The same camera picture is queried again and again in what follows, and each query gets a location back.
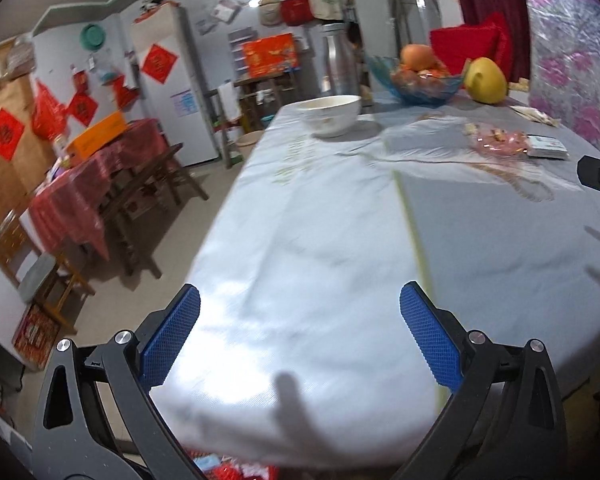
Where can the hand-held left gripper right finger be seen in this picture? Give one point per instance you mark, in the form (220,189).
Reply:
(430,340)

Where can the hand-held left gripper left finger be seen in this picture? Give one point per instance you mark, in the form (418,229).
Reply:
(170,335)

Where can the blue face mask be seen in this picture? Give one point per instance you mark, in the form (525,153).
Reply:
(205,462)

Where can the small card box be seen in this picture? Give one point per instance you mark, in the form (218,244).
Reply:
(546,147)

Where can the clear red plastic wrapper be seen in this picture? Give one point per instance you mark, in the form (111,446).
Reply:
(500,144)

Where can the floral plastic sheet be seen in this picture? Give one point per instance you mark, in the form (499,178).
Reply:
(575,60)

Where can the white marble-print tablecloth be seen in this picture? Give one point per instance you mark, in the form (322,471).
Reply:
(330,260)

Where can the flat red patterned box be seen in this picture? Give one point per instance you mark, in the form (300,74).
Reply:
(36,334)

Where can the wooden chair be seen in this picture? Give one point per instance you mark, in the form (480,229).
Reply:
(35,280)

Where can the yellow pomelo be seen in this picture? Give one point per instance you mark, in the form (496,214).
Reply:
(486,81)

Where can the dark wooden bench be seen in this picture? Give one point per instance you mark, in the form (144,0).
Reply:
(145,180)

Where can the table with red cloth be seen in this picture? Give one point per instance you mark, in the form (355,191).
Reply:
(90,195)

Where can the red cushion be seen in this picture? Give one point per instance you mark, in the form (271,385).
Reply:
(472,45)

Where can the blue glass fruit bowl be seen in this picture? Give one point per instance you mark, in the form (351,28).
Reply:
(420,91)

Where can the beige plastic bucket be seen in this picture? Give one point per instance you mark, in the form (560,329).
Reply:
(249,144)

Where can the orange cardboard box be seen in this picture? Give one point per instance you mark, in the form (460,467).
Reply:
(97,137)

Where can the orange fruit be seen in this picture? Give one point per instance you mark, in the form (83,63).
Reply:
(419,57)

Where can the white refrigerator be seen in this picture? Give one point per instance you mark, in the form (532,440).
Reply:
(180,110)

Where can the white hanging towel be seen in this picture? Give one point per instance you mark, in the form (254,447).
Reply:
(228,102)

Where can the small red diamond paper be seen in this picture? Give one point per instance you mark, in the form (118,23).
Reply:
(82,109)

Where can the white ceramic bowl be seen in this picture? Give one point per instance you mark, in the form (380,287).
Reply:
(330,115)

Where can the red plastic bag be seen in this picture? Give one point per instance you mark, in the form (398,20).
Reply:
(50,112)

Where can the large red diamond paper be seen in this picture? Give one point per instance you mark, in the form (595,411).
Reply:
(3,133)

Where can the dark wooden shelf stand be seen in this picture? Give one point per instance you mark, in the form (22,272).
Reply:
(260,85)

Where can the red diamond paper on refrigerator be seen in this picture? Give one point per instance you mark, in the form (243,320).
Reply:
(158,64)

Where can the stainless steel thermos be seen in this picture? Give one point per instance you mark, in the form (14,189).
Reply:
(341,65)

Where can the white drawer unit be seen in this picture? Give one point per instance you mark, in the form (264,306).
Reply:
(237,52)

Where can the red gift box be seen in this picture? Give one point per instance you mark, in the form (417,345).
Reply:
(271,55)

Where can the green plastic plate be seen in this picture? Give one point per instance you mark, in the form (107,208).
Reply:
(93,36)

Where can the beige hanging bag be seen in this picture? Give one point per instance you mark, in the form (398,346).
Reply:
(270,10)

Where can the red tote bag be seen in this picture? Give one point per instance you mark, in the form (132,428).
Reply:
(296,7)

